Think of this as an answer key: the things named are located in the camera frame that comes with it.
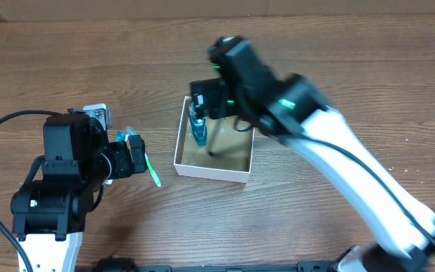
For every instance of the blue mouthwash bottle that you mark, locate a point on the blue mouthwash bottle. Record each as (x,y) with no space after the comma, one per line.
(198,126)

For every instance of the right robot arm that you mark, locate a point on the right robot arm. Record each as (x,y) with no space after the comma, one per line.
(297,114)

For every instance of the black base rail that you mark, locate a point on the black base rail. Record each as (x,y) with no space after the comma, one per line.
(129,265)

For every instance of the green toothbrush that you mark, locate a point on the green toothbrush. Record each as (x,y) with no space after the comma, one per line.
(130,131)

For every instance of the teal toothpaste tube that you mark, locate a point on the teal toothpaste tube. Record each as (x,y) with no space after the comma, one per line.
(121,136)

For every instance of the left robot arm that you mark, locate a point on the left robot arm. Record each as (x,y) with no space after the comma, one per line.
(49,214)

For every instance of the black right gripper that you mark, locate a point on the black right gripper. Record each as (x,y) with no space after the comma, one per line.
(221,105)

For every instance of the white cardboard box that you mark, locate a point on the white cardboard box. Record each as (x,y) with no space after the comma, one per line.
(232,151)

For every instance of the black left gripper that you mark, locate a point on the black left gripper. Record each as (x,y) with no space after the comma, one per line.
(124,166)

